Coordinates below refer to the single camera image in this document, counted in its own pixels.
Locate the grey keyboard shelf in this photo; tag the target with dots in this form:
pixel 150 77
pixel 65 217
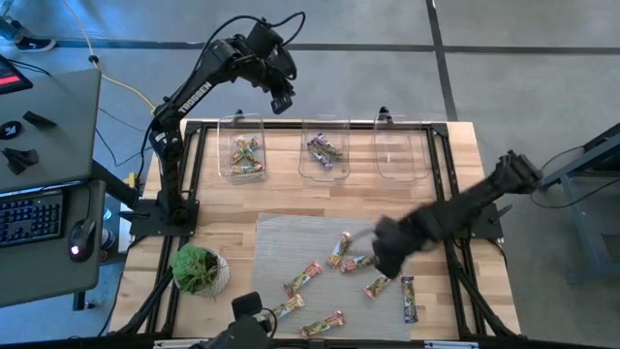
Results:
pixel 43 276

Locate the small black desk item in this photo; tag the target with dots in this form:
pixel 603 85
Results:
pixel 19 159
pixel 38 119

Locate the black round disc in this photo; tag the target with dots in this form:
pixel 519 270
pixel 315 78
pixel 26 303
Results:
pixel 9 130

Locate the clear plastic bin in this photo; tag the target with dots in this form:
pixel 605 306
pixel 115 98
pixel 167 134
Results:
pixel 310 172
pixel 227 126
pixel 407 140

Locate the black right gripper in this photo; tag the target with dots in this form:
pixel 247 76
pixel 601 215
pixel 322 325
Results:
pixel 407 232

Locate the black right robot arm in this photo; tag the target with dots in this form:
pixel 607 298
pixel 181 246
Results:
pixel 465 206

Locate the grey metal cart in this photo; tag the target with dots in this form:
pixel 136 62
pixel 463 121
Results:
pixel 586 165

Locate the grey desk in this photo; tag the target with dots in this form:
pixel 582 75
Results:
pixel 63 145

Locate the person's leg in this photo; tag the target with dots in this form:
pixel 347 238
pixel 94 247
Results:
pixel 9 26

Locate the black aluminium table frame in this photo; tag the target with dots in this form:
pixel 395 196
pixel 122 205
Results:
pixel 193 129

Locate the person's shoe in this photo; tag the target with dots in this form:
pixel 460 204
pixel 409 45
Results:
pixel 36 44

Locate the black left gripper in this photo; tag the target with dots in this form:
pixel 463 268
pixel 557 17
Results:
pixel 269 72

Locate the black computer mouse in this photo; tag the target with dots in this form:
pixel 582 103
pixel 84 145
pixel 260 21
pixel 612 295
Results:
pixel 81 240

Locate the black backlit keyboard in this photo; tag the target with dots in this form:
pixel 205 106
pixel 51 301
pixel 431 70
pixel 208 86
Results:
pixel 29 218

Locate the yellow clamp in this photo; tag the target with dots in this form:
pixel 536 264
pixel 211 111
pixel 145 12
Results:
pixel 132 180

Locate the grey woven placemat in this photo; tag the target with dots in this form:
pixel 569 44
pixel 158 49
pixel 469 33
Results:
pixel 290 242

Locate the white label strip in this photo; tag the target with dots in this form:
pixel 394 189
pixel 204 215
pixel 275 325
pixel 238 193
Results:
pixel 181 343
pixel 450 344

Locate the potted green succulent plant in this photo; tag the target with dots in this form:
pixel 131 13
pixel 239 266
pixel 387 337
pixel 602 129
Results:
pixel 194 269

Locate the black table clamp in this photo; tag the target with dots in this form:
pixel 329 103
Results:
pixel 237 115
pixel 385 114

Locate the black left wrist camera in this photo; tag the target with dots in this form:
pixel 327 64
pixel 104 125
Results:
pixel 265 38

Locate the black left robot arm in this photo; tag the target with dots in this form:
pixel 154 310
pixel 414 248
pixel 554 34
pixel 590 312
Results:
pixel 194 92

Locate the device with red screen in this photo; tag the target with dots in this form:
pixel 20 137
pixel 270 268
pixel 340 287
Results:
pixel 9 77

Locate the purple granola bar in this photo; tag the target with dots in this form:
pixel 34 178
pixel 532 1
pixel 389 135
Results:
pixel 409 299
pixel 323 144
pixel 322 159

